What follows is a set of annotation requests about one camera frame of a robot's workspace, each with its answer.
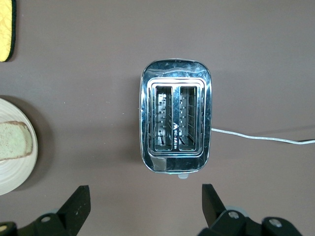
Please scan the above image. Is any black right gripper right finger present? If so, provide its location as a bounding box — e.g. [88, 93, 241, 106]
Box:
[196, 184, 262, 236]

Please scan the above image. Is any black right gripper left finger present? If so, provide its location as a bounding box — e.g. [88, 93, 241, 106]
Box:
[31, 185, 91, 236]

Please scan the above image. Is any round light wooden plate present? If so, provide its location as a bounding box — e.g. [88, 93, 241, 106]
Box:
[0, 98, 38, 196]

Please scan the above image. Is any brown toast slice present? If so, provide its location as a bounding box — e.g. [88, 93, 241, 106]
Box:
[0, 121, 33, 161]

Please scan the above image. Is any silver beige two-slot toaster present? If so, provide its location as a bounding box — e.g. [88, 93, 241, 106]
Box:
[139, 58, 213, 179]

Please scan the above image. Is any yellow quilted oven mitt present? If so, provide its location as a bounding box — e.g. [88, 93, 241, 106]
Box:
[0, 0, 17, 62]

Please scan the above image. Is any white toaster power cord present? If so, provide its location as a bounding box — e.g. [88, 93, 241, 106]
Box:
[211, 127, 315, 145]

